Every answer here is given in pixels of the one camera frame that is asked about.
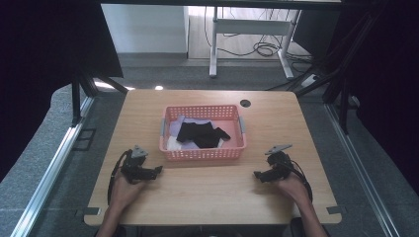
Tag aluminium floor rail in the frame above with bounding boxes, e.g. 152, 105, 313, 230
9, 95, 97, 237
323, 103, 401, 237

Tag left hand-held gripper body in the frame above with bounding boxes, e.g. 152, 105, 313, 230
120, 144, 149, 185

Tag white power strip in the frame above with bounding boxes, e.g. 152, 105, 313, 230
300, 73, 321, 89

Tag lavender cloth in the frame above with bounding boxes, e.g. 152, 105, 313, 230
167, 115, 225, 151

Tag white cloth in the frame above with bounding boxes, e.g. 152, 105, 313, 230
166, 135, 184, 152

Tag white metal desk frame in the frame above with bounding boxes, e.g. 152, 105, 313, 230
209, 5, 302, 80

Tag person's right hand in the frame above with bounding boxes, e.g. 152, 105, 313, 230
274, 172, 311, 207

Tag black curtain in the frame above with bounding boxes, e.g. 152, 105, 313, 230
324, 0, 419, 196
0, 0, 125, 184

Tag black cloth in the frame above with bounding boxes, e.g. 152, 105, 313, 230
176, 120, 232, 149

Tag person's left hand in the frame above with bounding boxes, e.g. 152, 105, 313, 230
110, 173, 146, 212

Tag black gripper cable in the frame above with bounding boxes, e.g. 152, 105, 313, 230
289, 159, 314, 203
107, 149, 133, 206

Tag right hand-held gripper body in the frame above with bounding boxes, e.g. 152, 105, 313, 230
264, 143, 294, 182

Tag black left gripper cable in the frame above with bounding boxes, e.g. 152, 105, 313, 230
107, 149, 133, 206

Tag pink plastic basket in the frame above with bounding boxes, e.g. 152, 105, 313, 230
158, 104, 248, 162

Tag black metal stand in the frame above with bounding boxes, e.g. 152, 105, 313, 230
70, 69, 130, 128
265, 3, 388, 135

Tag white cabinet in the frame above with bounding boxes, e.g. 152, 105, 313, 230
101, 3, 190, 54

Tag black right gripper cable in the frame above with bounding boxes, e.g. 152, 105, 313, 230
289, 159, 314, 203

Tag black cables on floor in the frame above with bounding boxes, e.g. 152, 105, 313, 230
203, 5, 314, 75

